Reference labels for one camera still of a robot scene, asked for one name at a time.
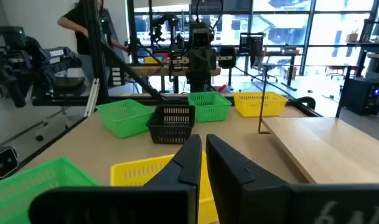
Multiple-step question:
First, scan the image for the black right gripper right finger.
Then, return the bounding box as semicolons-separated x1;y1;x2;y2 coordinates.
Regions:
205;133;379;224

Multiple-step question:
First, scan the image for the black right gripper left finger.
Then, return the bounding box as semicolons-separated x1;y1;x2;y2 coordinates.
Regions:
29;134;203;224

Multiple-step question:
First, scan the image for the green plastic basket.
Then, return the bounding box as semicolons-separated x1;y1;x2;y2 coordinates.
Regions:
95;99;155;139
187;91;233;123
0;157;101;224

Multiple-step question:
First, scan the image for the yellow plastic basket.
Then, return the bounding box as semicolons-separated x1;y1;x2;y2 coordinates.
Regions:
233;91;289;118
110;151;220;224

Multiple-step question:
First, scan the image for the black plastic basket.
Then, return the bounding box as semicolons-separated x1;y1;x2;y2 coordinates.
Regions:
146;104;196;145

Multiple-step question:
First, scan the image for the wooden shelf board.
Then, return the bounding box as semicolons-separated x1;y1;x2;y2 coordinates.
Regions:
260;116;379;185

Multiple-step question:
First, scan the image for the black background monitor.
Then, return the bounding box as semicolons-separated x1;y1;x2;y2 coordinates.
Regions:
239;32;265;54

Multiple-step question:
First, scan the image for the background wooden table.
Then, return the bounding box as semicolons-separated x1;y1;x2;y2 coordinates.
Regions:
129;64;222;94

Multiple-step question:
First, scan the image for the background office chair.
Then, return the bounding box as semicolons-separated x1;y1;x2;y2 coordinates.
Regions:
250;46;279;83

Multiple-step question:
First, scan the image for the white aluminium bar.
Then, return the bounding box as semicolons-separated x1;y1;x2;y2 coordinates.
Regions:
84;77;101;118

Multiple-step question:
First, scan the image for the person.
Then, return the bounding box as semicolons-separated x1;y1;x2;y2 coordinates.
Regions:
57;0;130;82

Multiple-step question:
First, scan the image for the black computer tower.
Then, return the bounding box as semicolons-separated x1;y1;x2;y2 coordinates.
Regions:
340;76;379;116

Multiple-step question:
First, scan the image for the dark background robot station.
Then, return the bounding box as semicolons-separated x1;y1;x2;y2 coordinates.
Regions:
0;25;88;108

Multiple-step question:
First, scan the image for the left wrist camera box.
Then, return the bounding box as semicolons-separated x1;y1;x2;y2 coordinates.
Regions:
192;29;214;47

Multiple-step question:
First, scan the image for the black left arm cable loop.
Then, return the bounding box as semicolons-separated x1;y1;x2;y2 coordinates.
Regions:
195;0;225;32

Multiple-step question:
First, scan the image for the black aluminium rig frame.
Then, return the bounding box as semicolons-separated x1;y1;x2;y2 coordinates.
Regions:
32;0;317;118

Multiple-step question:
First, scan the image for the table-level camera box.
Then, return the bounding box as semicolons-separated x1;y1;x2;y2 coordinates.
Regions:
0;146;21;184

